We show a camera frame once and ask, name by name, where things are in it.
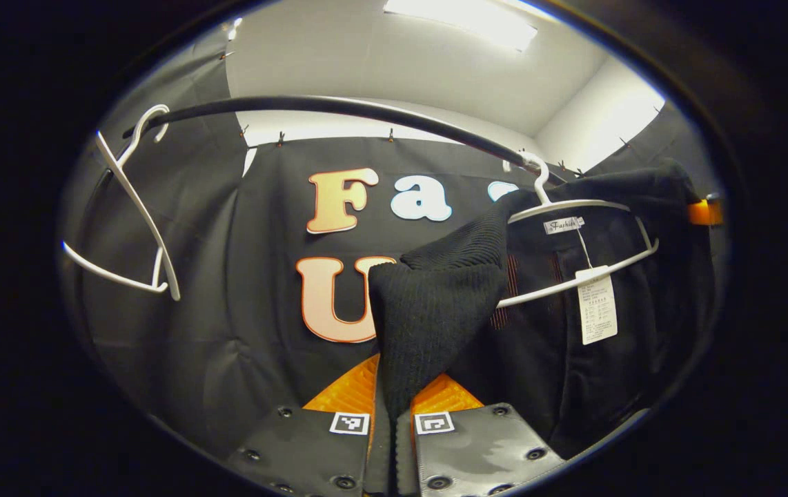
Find white plastic hanger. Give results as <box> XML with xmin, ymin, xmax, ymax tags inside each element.
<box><xmin>496</xmin><ymin>150</ymin><xmax>660</xmax><ymax>309</ymax></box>
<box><xmin>61</xmin><ymin>104</ymin><xmax>182</xmax><ymax>302</ymax></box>

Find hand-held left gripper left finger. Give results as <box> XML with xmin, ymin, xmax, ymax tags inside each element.
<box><xmin>225</xmin><ymin>353</ymin><xmax>393</xmax><ymax>497</ymax></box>

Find white paper garment tag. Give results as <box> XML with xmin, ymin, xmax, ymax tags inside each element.
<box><xmin>575</xmin><ymin>266</ymin><xmax>619</xmax><ymax>346</ymax></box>

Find black backdrop cloth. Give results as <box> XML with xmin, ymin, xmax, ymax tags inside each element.
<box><xmin>59</xmin><ymin>28</ymin><xmax>729</xmax><ymax>470</ymax></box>

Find black knit jacket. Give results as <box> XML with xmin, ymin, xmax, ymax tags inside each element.
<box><xmin>368</xmin><ymin>160</ymin><xmax>719</xmax><ymax>460</ymax></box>

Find black clothes rack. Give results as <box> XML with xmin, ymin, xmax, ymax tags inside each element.
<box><xmin>121</xmin><ymin>95</ymin><xmax>571</xmax><ymax>186</ymax></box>

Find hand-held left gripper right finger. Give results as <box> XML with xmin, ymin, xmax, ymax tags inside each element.
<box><xmin>394</xmin><ymin>373</ymin><xmax>567</xmax><ymax>497</ymax></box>

